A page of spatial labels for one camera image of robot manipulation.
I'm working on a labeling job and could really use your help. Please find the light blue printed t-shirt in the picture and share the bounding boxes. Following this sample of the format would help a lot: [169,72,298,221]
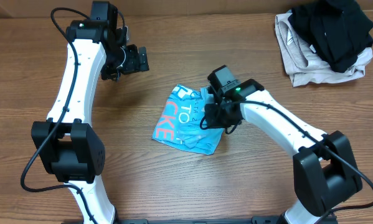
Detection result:
[152,84,224,155]

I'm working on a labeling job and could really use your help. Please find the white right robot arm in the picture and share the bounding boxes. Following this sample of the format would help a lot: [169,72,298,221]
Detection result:
[201,65,362,223]

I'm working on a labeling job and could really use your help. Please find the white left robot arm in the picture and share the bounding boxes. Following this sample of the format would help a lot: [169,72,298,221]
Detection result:
[31,1,149,223]

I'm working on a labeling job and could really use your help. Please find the beige folded garment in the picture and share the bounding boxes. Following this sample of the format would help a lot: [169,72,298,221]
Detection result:
[275,12,373,87]

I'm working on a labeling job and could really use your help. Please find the black folded garment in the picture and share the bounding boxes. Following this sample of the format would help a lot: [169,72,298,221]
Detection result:
[288,0,373,73]

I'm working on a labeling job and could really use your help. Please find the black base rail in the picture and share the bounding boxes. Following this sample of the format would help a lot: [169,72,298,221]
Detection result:
[115,216,286,224]

